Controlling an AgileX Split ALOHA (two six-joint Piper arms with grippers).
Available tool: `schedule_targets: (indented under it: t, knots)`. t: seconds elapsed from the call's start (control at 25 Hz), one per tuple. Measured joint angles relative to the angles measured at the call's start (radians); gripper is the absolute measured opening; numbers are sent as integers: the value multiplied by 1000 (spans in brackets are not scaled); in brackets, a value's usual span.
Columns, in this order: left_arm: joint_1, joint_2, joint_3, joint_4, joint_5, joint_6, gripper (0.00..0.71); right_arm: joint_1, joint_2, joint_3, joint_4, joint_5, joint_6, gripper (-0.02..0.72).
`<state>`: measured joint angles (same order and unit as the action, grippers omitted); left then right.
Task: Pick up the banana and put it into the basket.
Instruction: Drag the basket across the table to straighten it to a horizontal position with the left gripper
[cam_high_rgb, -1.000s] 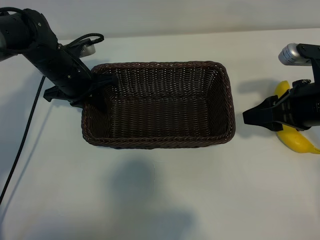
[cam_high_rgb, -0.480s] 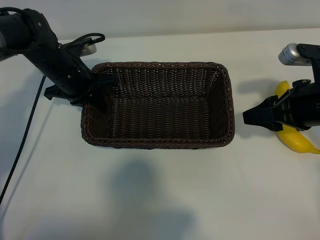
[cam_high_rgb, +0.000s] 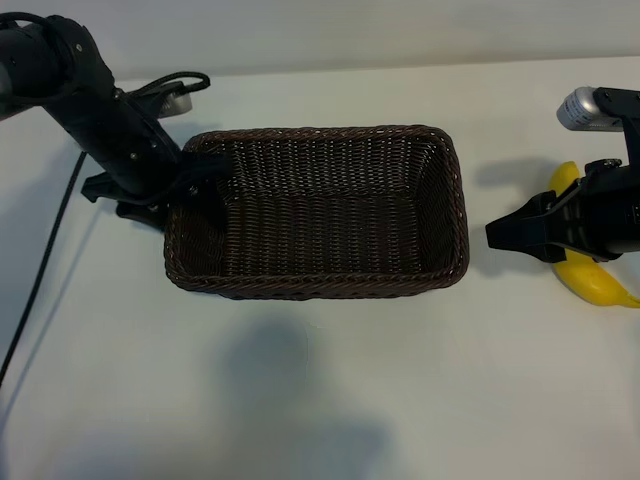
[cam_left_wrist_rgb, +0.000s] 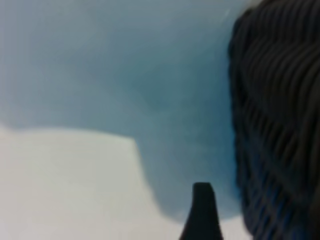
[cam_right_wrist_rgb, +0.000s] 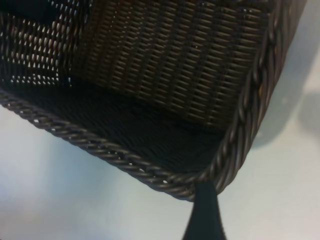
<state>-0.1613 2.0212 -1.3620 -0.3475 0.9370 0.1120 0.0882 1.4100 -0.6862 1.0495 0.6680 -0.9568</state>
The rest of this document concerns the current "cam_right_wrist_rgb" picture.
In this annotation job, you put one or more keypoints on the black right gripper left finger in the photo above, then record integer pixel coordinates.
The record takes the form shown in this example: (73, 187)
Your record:
(196, 220)

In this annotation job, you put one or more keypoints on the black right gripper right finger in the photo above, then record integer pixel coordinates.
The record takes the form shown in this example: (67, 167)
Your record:
(212, 220)

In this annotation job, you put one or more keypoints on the dark brown wicker basket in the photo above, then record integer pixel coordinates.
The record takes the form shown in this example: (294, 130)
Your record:
(162, 75)

